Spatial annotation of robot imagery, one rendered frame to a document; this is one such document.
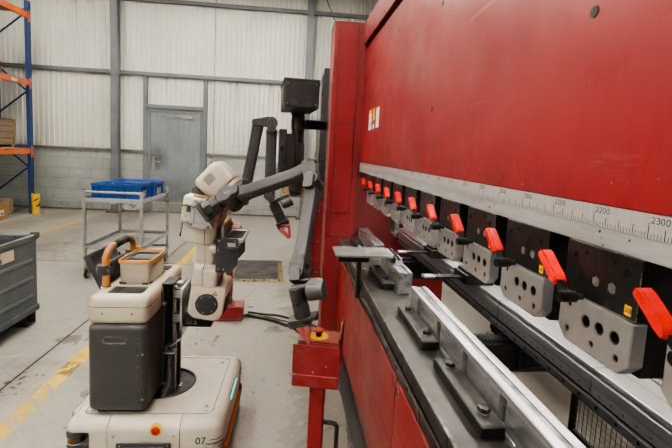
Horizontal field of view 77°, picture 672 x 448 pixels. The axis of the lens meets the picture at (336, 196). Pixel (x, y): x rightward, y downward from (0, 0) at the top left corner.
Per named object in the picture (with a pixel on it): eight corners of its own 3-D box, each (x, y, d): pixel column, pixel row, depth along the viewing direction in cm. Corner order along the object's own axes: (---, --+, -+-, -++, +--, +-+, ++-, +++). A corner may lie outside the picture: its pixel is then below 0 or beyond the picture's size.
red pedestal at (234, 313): (215, 312, 373) (217, 219, 365) (244, 312, 376) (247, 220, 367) (211, 321, 353) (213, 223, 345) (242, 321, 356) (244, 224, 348)
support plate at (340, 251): (332, 248, 208) (332, 246, 208) (384, 249, 211) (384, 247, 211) (336, 257, 190) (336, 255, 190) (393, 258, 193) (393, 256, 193)
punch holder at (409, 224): (401, 226, 170) (404, 186, 169) (422, 227, 171) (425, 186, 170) (412, 234, 156) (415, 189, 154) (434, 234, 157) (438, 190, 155)
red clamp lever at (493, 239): (484, 225, 91) (498, 263, 84) (502, 226, 91) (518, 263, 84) (481, 231, 92) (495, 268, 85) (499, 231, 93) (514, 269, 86)
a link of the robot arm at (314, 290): (300, 274, 155) (290, 265, 148) (329, 270, 152) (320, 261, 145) (298, 306, 148) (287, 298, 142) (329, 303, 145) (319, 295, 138)
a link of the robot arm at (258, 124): (253, 113, 225) (251, 111, 216) (279, 119, 227) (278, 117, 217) (237, 194, 229) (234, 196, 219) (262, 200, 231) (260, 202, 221)
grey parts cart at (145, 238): (116, 257, 531) (116, 182, 521) (170, 259, 536) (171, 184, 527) (79, 279, 442) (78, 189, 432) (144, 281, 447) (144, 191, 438)
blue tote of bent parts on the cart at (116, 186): (105, 196, 479) (105, 180, 477) (150, 198, 483) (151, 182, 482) (89, 199, 444) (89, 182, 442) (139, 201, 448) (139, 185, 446)
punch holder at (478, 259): (461, 267, 111) (466, 205, 109) (492, 268, 112) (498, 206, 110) (488, 286, 96) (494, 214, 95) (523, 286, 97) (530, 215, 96)
